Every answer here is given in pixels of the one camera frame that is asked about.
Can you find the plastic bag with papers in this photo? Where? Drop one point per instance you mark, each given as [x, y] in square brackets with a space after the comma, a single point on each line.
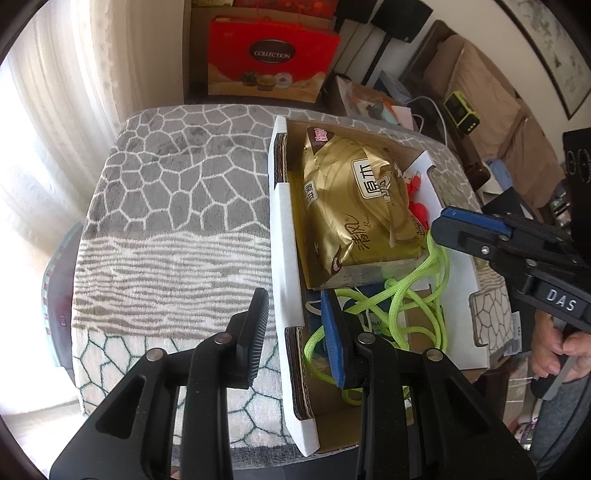
[57, 300]

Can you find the gold tissue packet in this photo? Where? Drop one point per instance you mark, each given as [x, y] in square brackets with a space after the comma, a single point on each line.
[351, 207]

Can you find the white curtain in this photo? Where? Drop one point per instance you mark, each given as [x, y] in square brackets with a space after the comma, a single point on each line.
[55, 92]

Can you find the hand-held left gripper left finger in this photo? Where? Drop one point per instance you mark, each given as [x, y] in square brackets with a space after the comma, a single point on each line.
[253, 346]

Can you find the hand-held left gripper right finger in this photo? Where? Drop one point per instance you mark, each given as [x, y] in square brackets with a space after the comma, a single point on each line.
[333, 344]

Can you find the framed ink painting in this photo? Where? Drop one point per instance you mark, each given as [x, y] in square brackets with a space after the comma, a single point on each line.
[549, 46]

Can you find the black open box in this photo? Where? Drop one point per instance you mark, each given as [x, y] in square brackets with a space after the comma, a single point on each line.
[512, 203]

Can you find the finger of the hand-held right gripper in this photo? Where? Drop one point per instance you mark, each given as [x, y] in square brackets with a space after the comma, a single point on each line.
[461, 240]
[480, 220]

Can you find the black speaker stand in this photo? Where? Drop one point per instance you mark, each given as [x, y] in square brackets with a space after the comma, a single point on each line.
[378, 60]

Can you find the brown sofa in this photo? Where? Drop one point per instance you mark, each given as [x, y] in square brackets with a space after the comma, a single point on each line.
[508, 138]

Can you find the tan sofa cushion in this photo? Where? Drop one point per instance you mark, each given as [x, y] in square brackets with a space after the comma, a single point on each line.
[526, 157]
[480, 87]

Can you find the green black portable radio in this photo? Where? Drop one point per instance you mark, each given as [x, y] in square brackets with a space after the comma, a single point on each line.
[463, 113]

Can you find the red Collection gift box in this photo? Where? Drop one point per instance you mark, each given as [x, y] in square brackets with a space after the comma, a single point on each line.
[272, 55]

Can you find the pink paper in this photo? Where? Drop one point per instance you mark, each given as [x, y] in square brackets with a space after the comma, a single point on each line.
[399, 115]

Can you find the person's right hand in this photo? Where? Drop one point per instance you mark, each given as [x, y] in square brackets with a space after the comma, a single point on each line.
[545, 355]

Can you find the white cardboard tray box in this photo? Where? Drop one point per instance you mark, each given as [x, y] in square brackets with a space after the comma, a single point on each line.
[284, 240]

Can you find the light blue plastic object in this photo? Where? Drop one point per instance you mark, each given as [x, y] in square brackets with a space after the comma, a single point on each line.
[502, 174]

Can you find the grey white patterned blanket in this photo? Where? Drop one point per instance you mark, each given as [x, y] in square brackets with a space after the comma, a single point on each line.
[175, 207]

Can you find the open box of clutter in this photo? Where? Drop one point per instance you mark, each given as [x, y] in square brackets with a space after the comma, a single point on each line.
[360, 99]

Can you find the blue card with whale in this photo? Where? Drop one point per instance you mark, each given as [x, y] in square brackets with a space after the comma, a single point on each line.
[369, 295]

